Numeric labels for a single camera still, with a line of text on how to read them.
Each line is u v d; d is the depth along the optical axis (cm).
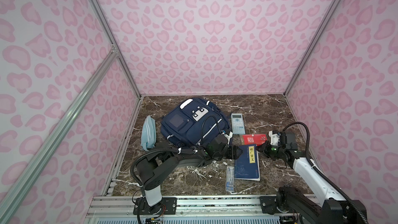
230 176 82
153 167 47
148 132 95
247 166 82
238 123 101
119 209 73
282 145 68
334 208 39
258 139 96
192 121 97
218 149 68
